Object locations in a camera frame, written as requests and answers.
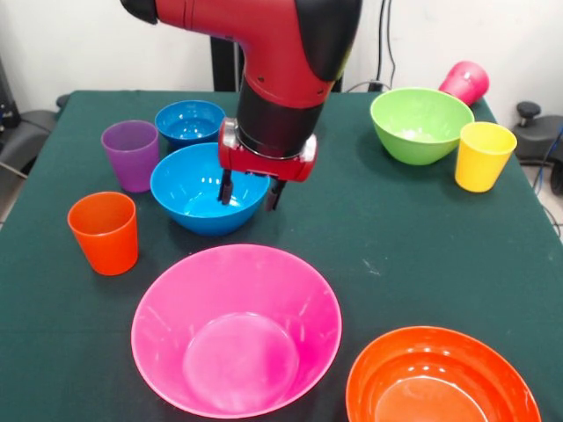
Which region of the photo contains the light blue bowl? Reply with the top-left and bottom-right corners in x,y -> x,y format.
150,142 -> 272,237

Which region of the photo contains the green bowl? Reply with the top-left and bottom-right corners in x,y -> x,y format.
369,87 -> 476,167

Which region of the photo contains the small dark blue bowl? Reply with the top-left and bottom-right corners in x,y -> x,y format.
154,99 -> 227,149

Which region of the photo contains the yellow cup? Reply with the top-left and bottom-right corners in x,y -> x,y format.
454,121 -> 519,193

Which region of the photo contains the pink cup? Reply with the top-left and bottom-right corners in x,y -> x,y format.
438,60 -> 491,110

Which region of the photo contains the orange cup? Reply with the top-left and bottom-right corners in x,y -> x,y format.
67,191 -> 140,277

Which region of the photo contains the large shallow orange bowl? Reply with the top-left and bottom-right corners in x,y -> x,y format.
345,325 -> 543,422

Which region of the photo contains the purple cup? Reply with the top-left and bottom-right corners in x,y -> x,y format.
100,120 -> 160,193

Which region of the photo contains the blue cable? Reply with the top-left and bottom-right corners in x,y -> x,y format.
533,126 -> 563,191

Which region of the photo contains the black hanging cable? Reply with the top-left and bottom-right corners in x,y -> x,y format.
377,0 -> 397,87

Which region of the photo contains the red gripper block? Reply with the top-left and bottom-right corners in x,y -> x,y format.
217,118 -> 318,213

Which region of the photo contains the large pink bowl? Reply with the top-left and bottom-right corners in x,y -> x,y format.
130,244 -> 344,420

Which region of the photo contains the black pedestal leg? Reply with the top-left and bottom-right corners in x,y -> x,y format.
0,94 -> 71,179
511,101 -> 563,197

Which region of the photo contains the dark green table cloth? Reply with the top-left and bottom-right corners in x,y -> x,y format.
0,90 -> 563,422

